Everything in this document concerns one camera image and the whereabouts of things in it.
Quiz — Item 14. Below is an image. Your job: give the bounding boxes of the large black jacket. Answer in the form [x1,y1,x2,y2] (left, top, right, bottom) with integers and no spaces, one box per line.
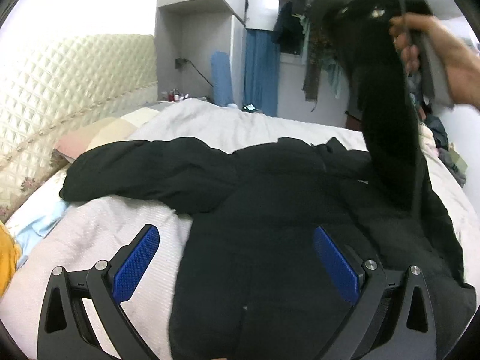
[60,0,476,359]

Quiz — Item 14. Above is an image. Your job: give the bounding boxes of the pile of clothes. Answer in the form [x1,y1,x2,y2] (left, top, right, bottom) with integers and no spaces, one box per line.
[407,72,467,188]

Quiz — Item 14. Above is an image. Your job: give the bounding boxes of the person's right hand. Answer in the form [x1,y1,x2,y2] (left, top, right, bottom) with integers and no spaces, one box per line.
[390,13,479,109]

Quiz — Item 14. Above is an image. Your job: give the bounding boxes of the yellow cloth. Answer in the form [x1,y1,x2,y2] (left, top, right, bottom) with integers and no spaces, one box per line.
[0,223,22,296]

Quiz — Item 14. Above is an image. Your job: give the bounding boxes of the light blue sheet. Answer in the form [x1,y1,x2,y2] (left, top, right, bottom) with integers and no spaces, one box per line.
[15,200,69,268]

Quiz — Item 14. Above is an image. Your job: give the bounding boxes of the light grey bed cover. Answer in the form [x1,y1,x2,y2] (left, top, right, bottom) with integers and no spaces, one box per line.
[0,97,480,360]

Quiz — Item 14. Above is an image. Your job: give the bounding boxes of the brown patterned hanging scarf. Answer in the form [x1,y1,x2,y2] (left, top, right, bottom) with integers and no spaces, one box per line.
[302,17,330,106]

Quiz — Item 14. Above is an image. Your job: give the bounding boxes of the black hanging jacket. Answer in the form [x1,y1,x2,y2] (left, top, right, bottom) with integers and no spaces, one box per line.
[272,2,304,55]

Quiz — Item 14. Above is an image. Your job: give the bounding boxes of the blue curtain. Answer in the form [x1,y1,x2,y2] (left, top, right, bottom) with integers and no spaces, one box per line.
[244,29,281,117]

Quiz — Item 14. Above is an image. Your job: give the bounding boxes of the small digital clock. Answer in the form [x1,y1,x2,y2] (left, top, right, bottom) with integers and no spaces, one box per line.
[242,104,262,113]

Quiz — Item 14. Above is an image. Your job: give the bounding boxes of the pastel patchwork pillow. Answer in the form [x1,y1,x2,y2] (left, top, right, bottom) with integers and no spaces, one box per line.
[54,107,160,163]

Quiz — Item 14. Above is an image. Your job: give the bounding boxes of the cream quilted headboard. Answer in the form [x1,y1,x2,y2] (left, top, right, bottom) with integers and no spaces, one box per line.
[1,34,157,222]

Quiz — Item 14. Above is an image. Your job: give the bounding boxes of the cosmetic bottles on nightstand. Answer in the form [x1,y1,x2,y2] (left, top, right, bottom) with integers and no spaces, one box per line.
[161,88,190,102]

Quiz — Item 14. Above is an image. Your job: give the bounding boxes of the grey wall cabinet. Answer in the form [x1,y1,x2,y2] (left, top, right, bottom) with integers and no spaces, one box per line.
[154,0,279,105]

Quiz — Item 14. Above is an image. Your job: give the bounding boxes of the black wall charger with cable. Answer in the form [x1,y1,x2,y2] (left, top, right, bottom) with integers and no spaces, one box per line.
[174,58,213,87]

